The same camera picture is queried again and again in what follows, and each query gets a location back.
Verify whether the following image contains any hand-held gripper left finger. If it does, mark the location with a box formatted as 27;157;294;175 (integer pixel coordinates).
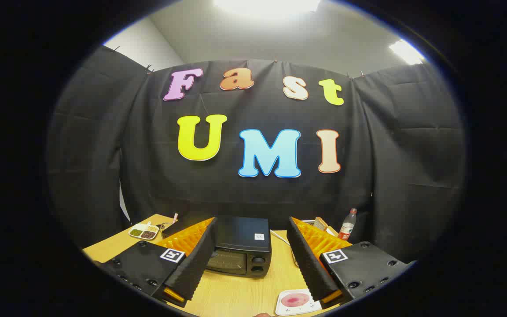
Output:
99;217;218;308

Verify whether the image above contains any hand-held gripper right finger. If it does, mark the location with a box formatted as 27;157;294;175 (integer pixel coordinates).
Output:
287;216;412;309

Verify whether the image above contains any pink ham slice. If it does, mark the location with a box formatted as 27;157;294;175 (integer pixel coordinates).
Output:
281;293;311;309

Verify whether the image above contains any black toaster oven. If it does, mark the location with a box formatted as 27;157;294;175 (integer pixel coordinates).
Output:
162;214;272;278

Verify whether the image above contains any square white plate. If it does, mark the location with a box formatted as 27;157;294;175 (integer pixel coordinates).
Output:
276;288;322;317

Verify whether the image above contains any white pop-up toaster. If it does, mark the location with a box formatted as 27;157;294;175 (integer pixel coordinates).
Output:
301;218;338;237

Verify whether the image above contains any red label water bottle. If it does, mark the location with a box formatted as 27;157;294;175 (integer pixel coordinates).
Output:
338;208;357;240

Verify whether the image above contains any divided white bean dish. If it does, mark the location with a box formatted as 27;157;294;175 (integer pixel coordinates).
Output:
128;222;159;240

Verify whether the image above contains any ceiling light panel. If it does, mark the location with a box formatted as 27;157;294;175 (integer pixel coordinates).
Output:
389;40;426;65
213;0;321;14

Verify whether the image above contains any white power cable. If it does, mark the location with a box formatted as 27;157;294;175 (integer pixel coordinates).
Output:
270;229;299;267

